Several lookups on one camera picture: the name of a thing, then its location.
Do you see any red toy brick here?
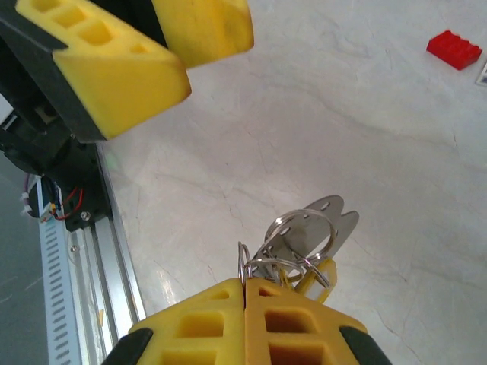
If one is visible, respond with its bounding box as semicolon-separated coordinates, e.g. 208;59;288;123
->
425;30;483;72

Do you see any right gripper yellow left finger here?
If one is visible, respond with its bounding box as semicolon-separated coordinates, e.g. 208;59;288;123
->
100;277;245;365

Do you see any white slotted cable duct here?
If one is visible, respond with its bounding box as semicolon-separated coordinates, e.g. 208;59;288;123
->
37;222;83;365

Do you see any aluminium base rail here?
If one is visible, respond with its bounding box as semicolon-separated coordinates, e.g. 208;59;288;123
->
66;144;148;365

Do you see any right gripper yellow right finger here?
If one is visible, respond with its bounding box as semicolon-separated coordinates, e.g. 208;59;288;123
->
243;276;393;365

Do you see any steel key holder plate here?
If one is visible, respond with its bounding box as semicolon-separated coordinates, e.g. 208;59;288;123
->
261;194;361;284

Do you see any silver split keyring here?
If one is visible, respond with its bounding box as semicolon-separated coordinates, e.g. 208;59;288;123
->
237;241;253;285
265;208;339;264

